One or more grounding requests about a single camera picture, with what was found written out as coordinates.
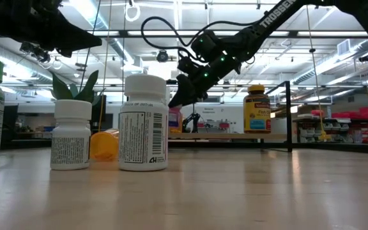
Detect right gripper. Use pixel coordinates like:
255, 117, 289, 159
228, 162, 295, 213
167, 54, 242, 109

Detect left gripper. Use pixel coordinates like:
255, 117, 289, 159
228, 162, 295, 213
14, 0, 103, 58

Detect small orange pill bottle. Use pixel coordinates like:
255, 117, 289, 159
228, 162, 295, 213
168, 106, 184, 134

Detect white bottle with barcode label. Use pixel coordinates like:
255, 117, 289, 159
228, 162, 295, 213
118, 73, 169, 172

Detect yellow fish oil bottle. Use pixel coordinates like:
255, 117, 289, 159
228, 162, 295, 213
243, 84, 272, 134

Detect orange pill vial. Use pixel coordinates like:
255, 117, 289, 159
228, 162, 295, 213
89, 128, 120, 162

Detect small white medicine bottle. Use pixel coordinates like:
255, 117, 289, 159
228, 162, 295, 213
49, 99, 93, 171

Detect potted green snake plant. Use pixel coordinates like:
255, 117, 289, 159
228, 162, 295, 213
50, 69, 105, 105

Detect storage shelves with red bins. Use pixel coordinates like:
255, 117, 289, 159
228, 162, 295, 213
294, 107, 368, 145

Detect black hanging cable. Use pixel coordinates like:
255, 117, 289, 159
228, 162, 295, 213
79, 0, 102, 93

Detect tan hanging cord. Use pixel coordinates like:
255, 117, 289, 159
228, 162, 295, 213
98, 0, 113, 132

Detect black ceiling camera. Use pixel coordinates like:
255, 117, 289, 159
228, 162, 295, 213
156, 49, 169, 63

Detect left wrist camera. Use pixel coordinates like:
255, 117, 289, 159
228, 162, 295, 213
19, 41, 52, 64

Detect white hanging ring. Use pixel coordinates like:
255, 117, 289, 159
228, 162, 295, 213
125, 1, 142, 23

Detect black wire shelf wooden board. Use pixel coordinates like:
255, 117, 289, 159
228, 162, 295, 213
166, 79, 293, 153

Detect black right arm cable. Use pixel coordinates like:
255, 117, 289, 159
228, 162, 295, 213
140, 15, 261, 54

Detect hanging cord with yellow end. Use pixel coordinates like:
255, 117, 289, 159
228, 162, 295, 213
304, 0, 332, 142

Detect black aluminium table frame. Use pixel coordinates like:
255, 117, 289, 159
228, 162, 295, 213
1, 139, 368, 157

